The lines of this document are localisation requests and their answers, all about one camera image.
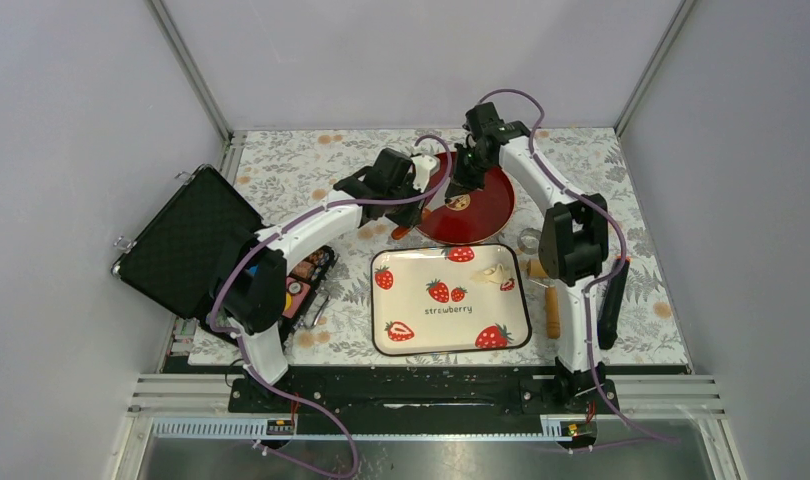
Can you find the white dough ball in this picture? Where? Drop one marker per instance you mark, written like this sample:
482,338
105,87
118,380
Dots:
497,274

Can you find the floral tablecloth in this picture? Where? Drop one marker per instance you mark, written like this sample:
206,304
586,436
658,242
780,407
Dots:
282,173

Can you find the black poker chip case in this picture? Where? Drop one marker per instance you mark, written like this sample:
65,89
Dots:
175,259

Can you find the metal ring cutter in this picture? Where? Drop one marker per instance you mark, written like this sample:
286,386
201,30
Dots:
528,241

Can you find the scraper with wooden handle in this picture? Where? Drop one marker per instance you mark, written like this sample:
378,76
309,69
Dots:
409,216

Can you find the wooden dough roller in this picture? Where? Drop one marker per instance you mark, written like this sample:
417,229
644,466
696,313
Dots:
538,275

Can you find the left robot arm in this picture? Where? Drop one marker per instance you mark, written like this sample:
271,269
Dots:
250,291

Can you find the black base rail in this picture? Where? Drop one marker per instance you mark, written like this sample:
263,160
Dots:
452,400

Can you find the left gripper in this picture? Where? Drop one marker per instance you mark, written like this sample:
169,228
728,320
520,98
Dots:
410,218

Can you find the red round lacquer tray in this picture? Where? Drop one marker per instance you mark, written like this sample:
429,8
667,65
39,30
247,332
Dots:
487,215

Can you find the strawberry print tray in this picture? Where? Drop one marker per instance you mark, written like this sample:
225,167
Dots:
423,301

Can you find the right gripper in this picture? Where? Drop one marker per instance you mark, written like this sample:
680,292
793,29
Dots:
461,183

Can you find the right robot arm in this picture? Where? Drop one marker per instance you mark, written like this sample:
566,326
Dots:
574,241

